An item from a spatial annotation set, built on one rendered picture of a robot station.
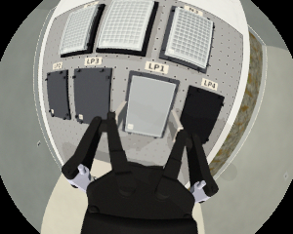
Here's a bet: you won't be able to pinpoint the cream button panel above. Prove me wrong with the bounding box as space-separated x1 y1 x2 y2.
90 150 152 177

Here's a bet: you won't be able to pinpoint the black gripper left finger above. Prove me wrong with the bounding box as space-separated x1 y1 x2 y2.
62 101 137 196

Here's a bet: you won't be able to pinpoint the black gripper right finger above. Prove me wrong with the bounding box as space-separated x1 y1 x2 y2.
154 110 219 204

